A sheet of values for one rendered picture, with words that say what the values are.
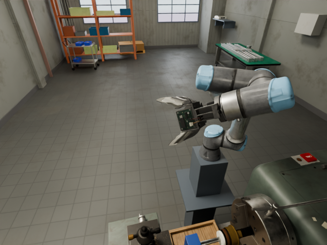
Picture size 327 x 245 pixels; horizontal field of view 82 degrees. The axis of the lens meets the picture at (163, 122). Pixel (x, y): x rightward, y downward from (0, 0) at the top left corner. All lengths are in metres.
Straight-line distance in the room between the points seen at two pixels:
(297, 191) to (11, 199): 2.91
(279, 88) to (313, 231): 0.75
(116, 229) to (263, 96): 1.08
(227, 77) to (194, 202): 1.17
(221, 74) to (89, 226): 2.17
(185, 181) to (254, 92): 1.31
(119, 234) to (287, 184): 0.94
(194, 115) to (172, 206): 2.01
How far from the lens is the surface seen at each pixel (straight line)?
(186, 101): 0.57
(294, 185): 1.21
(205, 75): 0.58
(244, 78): 0.57
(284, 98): 0.48
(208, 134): 1.27
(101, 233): 2.38
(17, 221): 2.83
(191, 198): 1.60
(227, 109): 0.49
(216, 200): 1.63
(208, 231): 1.33
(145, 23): 9.44
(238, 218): 1.10
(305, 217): 1.12
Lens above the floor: 2.06
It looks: 34 degrees down
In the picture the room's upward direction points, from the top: straight up
